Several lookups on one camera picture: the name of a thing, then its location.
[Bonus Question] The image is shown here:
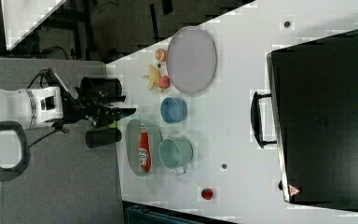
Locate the green oval strainer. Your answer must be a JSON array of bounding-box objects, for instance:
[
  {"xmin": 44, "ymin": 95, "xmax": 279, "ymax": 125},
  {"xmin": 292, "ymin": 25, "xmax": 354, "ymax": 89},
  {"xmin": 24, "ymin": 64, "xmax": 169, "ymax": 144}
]
[{"xmin": 125, "ymin": 119, "xmax": 162, "ymax": 177}]

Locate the green mug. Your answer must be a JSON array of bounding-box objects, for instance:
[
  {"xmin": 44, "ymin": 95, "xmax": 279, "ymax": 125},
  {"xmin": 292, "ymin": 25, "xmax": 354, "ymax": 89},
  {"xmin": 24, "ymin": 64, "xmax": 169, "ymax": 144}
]
[{"xmin": 158, "ymin": 136, "xmax": 193, "ymax": 175}]

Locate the black cylinder cup upper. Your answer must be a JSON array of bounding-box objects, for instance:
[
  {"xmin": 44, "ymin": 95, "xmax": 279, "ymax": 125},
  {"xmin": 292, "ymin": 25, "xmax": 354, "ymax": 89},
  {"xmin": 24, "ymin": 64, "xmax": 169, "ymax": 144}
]
[{"xmin": 80, "ymin": 77, "xmax": 122, "ymax": 96}]

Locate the grey oval plate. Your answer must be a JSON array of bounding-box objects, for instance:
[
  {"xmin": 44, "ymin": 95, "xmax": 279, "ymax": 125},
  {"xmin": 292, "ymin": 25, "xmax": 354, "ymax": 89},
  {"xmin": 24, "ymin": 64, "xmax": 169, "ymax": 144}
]
[{"xmin": 166, "ymin": 26, "xmax": 217, "ymax": 94}]

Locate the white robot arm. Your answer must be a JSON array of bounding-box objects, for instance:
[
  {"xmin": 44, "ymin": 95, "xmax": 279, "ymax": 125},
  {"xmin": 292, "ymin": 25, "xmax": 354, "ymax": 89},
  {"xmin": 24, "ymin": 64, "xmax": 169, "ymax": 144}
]
[{"xmin": 0, "ymin": 87, "xmax": 136, "ymax": 130}]

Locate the yellow banana toy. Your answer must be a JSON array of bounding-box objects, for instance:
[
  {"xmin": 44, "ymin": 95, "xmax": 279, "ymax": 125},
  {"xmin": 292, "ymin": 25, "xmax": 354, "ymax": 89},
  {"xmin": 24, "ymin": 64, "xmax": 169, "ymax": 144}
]
[{"xmin": 143, "ymin": 65, "xmax": 161, "ymax": 91}]

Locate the black toaster oven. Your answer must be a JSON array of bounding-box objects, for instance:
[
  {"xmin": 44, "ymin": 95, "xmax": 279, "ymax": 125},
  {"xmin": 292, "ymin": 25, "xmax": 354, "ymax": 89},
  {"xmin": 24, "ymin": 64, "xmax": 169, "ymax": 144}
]
[{"xmin": 266, "ymin": 29, "xmax": 358, "ymax": 212}]

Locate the red ketchup bottle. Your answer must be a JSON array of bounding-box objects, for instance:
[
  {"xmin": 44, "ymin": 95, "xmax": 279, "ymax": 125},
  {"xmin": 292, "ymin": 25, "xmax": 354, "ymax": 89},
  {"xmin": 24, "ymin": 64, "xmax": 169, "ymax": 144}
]
[{"xmin": 138, "ymin": 125, "xmax": 151, "ymax": 173}]

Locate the blue bowl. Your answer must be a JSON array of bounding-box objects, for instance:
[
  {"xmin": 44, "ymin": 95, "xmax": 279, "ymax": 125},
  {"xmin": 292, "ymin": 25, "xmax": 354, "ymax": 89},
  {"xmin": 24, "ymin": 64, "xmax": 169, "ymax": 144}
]
[{"xmin": 160, "ymin": 97, "xmax": 187, "ymax": 124}]

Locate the orange slice toy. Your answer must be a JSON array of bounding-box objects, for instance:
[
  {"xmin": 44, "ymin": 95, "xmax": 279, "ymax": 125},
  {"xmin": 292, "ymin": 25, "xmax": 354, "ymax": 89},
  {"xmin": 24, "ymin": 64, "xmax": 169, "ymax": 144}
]
[{"xmin": 155, "ymin": 49, "xmax": 167, "ymax": 62}]

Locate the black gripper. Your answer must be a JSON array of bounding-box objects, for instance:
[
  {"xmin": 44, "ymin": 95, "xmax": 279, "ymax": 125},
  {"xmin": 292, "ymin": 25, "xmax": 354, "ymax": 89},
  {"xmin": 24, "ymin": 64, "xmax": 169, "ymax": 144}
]
[{"xmin": 61, "ymin": 88, "xmax": 136, "ymax": 127}]

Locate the red strawberry toy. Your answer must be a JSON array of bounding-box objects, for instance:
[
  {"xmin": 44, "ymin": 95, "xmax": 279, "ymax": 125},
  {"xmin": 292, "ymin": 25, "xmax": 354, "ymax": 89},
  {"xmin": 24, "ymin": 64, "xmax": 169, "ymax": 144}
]
[{"xmin": 201, "ymin": 188, "xmax": 213, "ymax": 201}]

